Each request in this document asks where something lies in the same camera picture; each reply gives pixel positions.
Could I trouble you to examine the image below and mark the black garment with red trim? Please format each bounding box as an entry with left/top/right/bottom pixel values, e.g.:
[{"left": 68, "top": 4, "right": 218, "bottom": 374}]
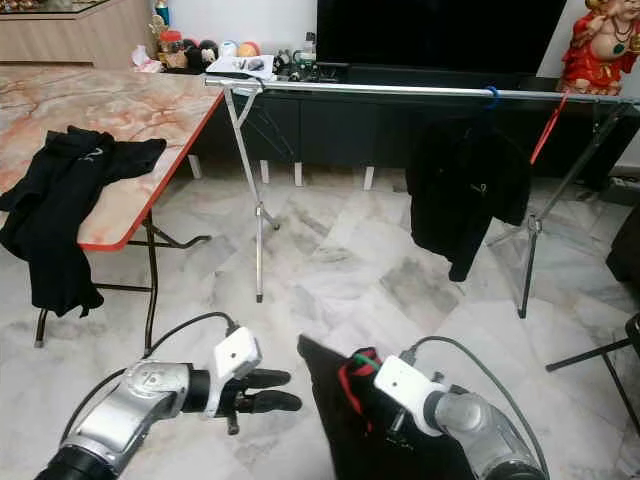
[{"left": 297, "top": 333, "right": 476, "bottom": 480}]

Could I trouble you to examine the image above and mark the green plastic hanger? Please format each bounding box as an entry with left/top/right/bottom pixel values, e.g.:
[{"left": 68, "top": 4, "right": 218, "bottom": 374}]
[{"left": 350, "top": 350, "right": 381, "bottom": 373}]

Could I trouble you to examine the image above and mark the black garment with white logo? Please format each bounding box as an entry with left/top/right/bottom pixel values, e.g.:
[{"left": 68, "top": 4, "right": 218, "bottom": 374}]
[{"left": 0, "top": 125, "right": 168, "bottom": 319}]

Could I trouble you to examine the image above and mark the red plastic hanger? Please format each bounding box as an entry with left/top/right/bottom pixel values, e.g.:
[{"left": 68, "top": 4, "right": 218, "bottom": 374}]
[{"left": 530, "top": 92, "right": 569, "bottom": 166}]

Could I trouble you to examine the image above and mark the black shirt with gold logo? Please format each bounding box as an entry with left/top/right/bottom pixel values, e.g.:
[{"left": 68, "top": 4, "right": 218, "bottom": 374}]
[{"left": 405, "top": 115, "right": 533, "bottom": 283}]

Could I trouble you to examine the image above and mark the stack of white papers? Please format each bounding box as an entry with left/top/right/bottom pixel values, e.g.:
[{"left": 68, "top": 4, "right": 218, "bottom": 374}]
[{"left": 205, "top": 55, "right": 279, "bottom": 81}]

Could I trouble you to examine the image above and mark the metal clothes rack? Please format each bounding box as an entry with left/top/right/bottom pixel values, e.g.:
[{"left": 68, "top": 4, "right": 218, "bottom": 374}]
[{"left": 205, "top": 75, "right": 640, "bottom": 319}]

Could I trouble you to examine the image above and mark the pink white tissue box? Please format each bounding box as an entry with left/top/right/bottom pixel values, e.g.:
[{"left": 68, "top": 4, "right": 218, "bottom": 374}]
[{"left": 132, "top": 48, "right": 166, "bottom": 74}]

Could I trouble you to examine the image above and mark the clear jar with red lid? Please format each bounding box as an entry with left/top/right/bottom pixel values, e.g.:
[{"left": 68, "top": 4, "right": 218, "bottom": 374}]
[{"left": 158, "top": 30, "right": 186, "bottom": 71}]

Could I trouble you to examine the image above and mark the black soundbar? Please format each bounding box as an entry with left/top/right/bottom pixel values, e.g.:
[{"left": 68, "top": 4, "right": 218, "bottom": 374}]
[{"left": 348, "top": 63, "right": 546, "bottom": 86}]

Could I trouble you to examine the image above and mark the large black television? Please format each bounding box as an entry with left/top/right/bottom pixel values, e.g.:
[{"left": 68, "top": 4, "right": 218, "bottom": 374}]
[{"left": 317, "top": 0, "right": 569, "bottom": 69}]

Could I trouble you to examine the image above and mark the light wooden sideboard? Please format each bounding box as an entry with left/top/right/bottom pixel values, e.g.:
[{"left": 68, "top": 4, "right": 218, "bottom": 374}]
[{"left": 0, "top": 0, "right": 156, "bottom": 71}]

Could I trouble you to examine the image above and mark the red laughing Buddha statue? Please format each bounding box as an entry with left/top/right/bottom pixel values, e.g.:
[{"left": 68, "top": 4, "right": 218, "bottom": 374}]
[{"left": 557, "top": 0, "right": 640, "bottom": 96}]

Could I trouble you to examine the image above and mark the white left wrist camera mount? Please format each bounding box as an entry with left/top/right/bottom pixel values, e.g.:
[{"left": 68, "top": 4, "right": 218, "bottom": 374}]
[{"left": 208, "top": 326, "right": 263, "bottom": 416}]

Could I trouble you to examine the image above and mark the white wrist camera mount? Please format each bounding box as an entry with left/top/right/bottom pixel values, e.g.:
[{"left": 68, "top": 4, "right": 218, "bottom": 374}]
[
  {"left": 373, "top": 355, "right": 451, "bottom": 431},
  {"left": 208, "top": 326, "right": 263, "bottom": 416}
]

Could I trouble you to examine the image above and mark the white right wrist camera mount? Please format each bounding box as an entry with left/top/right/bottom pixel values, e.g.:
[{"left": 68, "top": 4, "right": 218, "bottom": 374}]
[{"left": 373, "top": 355, "right": 451, "bottom": 431}]

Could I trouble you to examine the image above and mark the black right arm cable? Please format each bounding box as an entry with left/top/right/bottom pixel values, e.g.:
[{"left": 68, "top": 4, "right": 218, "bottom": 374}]
[{"left": 400, "top": 335, "right": 551, "bottom": 476}]

